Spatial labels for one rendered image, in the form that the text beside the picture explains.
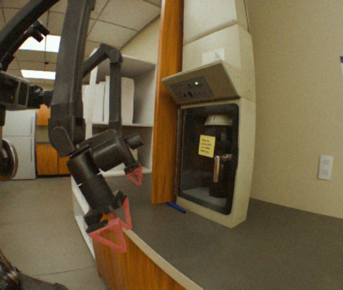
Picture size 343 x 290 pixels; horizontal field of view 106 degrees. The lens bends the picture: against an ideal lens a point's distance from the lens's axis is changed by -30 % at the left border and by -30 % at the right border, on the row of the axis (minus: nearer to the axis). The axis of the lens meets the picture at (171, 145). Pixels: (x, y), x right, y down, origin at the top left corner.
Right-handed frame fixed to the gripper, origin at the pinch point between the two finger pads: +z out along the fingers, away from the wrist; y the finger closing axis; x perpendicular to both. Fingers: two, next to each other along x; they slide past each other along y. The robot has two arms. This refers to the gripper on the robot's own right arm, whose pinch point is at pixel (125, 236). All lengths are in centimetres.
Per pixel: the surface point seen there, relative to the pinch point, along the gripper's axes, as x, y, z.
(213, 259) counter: -14.2, 4.4, 20.4
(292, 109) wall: -84, 39, 3
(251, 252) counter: -24.8, 4.6, 26.4
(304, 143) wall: -79, 33, 20
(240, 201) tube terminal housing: -32.7, 23.4, 19.6
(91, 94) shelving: 14, 107, -69
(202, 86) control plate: -39, 28, -24
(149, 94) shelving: -31, 155, -56
